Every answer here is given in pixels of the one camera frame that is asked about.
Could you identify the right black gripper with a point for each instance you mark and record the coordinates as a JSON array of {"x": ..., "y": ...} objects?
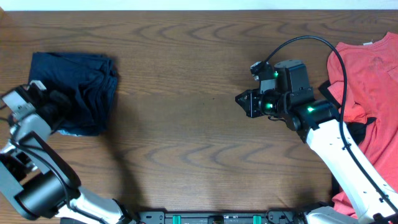
[{"x": 253, "y": 103}]

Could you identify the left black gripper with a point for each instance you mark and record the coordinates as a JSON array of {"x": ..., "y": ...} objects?
[{"x": 45, "y": 101}]

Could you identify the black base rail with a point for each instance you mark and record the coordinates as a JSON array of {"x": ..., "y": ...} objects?
[{"x": 269, "y": 217}]

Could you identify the red t-shirt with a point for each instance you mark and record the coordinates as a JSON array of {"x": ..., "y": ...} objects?
[{"x": 371, "y": 98}]

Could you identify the black garment under t-shirt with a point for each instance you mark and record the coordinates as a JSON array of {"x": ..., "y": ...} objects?
[{"x": 356, "y": 130}]

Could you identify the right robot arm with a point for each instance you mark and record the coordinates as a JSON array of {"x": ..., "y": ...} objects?
[{"x": 316, "y": 123}]

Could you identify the navy blue shorts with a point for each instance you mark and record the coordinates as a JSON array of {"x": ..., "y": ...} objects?
[{"x": 89, "y": 80}]

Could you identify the folded navy shorts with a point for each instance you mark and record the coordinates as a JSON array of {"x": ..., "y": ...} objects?
[{"x": 64, "y": 132}]

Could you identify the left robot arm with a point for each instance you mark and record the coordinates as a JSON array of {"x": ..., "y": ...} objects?
[{"x": 35, "y": 180}]

